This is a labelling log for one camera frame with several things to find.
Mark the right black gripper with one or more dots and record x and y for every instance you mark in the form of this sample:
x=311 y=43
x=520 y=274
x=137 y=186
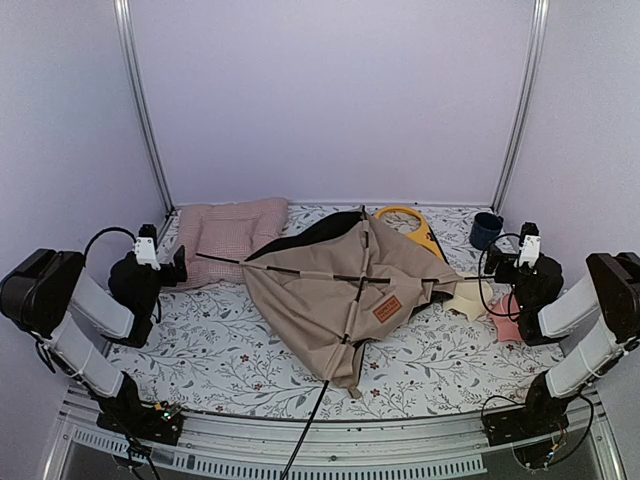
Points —
x=493 y=260

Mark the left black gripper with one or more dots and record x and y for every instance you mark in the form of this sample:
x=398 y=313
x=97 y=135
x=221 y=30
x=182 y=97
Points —
x=181 y=273

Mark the beige fabric pet tent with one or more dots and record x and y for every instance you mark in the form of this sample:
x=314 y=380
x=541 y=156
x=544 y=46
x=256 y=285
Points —
x=345 y=281

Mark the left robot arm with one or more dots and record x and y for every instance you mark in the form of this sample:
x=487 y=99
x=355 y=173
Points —
x=45 y=294

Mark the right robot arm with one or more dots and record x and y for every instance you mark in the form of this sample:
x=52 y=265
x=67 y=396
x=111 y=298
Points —
x=599 y=313

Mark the cream pet bowl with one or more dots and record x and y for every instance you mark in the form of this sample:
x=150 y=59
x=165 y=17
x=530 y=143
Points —
x=469 y=299

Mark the yellow pet bowl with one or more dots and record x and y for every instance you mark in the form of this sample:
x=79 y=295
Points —
x=413 y=225

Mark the pink pet bowl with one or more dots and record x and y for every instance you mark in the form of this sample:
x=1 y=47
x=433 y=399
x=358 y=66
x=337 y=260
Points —
x=505 y=315

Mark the dark blue mug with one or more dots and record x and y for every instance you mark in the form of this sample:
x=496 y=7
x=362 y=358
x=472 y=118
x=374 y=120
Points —
x=485 y=229

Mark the pink checkered cushion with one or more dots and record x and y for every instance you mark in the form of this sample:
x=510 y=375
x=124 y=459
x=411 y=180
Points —
x=215 y=235

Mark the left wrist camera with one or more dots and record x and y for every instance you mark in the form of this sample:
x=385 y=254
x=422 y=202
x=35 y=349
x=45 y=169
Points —
x=145 y=247

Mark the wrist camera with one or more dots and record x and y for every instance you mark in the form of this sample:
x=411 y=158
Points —
x=145 y=247
x=529 y=247

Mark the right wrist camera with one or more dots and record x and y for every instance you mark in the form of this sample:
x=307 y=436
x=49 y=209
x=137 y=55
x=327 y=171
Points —
x=529 y=247

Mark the front aluminium rail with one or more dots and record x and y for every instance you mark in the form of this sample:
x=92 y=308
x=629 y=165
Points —
x=234 y=447

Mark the right aluminium frame post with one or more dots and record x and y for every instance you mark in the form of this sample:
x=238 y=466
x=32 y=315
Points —
x=534 y=52

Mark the aluminium frame post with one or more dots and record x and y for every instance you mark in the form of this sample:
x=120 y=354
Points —
x=132 y=66
x=534 y=52

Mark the left aluminium frame post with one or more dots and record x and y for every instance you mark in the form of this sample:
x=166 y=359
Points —
x=132 y=66

